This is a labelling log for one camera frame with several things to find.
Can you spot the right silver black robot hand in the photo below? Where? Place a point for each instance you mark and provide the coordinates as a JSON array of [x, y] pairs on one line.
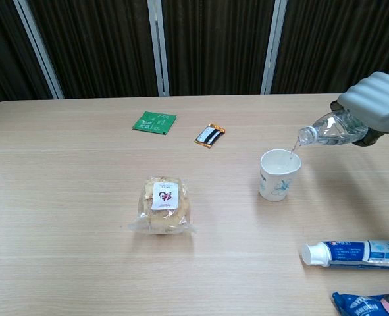
[[375, 98]]

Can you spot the transparent plastic water bottle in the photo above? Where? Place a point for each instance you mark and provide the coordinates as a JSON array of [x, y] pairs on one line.
[[335, 130]]

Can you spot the white paper cup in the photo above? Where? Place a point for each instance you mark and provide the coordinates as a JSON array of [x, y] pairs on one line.
[[278, 177]]

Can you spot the black fabric screen panel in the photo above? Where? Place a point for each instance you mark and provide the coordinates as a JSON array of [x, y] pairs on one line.
[[339, 33], [217, 42], [95, 46], [3, 49]]

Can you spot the blue white toothpaste tube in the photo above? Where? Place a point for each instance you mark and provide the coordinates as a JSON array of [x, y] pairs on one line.
[[352, 253]]

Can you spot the orange black snack bar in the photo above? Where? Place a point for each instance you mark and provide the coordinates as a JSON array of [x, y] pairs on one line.
[[210, 135]]

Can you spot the blue cookie pack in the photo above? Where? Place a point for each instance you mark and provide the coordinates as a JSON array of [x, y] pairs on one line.
[[358, 306]]

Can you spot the green sachet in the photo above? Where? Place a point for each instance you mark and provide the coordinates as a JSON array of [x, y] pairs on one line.
[[154, 122]]

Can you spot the clear bread packet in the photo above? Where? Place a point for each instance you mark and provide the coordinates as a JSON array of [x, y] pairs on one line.
[[164, 207]]

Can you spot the white metal screen post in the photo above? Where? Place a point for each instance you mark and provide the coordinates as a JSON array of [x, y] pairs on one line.
[[159, 49], [273, 49], [39, 49]]

